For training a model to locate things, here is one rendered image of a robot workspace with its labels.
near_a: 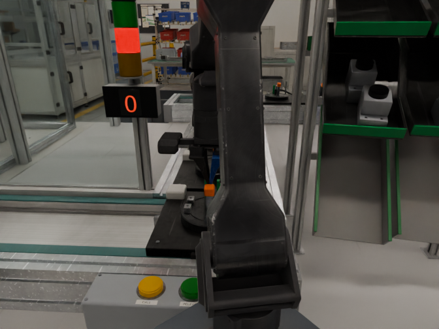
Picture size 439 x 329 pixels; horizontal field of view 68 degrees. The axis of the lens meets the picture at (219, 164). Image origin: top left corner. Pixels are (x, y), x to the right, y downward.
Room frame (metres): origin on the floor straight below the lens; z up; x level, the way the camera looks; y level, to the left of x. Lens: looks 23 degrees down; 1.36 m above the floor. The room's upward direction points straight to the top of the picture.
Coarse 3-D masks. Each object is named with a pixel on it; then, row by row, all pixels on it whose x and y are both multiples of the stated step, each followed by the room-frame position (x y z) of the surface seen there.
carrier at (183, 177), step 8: (184, 152) 0.99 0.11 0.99; (184, 160) 0.97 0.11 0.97; (192, 160) 0.97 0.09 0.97; (208, 160) 0.92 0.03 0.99; (184, 168) 0.90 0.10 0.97; (192, 168) 0.90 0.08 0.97; (176, 176) 0.84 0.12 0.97; (184, 176) 0.84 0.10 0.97; (192, 176) 0.84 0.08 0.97; (200, 176) 0.84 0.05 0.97; (216, 176) 0.82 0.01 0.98; (184, 184) 0.79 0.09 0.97; (192, 184) 0.79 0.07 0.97; (200, 184) 0.79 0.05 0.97; (216, 184) 0.79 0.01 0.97
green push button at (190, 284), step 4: (188, 280) 0.43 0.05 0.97; (192, 280) 0.43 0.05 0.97; (196, 280) 0.43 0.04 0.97; (184, 284) 0.42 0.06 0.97; (188, 284) 0.42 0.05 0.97; (192, 284) 0.42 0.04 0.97; (196, 284) 0.42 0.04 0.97; (184, 288) 0.41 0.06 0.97; (188, 288) 0.41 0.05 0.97; (192, 288) 0.41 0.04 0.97; (196, 288) 0.41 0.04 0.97; (184, 292) 0.40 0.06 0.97; (188, 292) 0.40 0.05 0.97; (192, 292) 0.40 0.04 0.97; (196, 292) 0.40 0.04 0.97; (184, 296) 0.40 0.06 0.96; (188, 296) 0.40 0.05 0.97; (192, 296) 0.40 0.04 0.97; (196, 296) 0.40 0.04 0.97
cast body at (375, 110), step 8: (368, 88) 0.56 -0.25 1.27; (376, 88) 0.54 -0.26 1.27; (384, 88) 0.54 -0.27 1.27; (368, 96) 0.54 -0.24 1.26; (376, 96) 0.53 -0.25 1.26; (384, 96) 0.53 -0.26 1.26; (360, 104) 0.56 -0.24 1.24; (368, 104) 0.53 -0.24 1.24; (376, 104) 0.53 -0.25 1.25; (384, 104) 0.52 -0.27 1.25; (360, 112) 0.54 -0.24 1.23; (368, 112) 0.54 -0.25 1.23; (376, 112) 0.53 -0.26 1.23; (384, 112) 0.53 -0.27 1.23; (360, 120) 0.53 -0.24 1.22; (368, 120) 0.53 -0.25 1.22; (376, 120) 0.53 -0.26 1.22; (384, 120) 0.52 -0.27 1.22
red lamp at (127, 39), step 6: (114, 30) 0.75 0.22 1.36; (120, 30) 0.74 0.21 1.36; (126, 30) 0.74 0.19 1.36; (132, 30) 0.74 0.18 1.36; (120, 36) 0.74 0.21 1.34; (126, 36) 0.74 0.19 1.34; (132, 36) 0.74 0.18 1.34; (138, 36) 0.76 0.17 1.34; (120, 42) 0.74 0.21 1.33; (126, 42) 0.73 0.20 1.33; (132, 42) 0.74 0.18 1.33; (138, 42) 0.76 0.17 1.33; (120, 48) 0.74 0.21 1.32; (126, 48) 0.73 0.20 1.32; (132, 48) 0.74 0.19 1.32; (138, 48) 0.75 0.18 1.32
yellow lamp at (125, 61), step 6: (120, 54) 0.74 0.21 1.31; (126, 54) 0.73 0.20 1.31; (132, 54) 0.74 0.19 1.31; (138, 54) 0.75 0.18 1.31; (120, 60) 0.74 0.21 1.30; (126, 60) 0.73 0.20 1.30; (132, 60) 0.74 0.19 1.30; (138, 60) 0.75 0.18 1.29; (120, 66) 0.74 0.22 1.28; (126, 66) 0.73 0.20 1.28; (132, 66) 0.74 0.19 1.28; (138, 66) 0.75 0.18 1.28; (120, 72) 0.74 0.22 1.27; (126, 72) 0.74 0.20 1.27; (132, 72) 0.74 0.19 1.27; (138, 72) 0.75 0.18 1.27
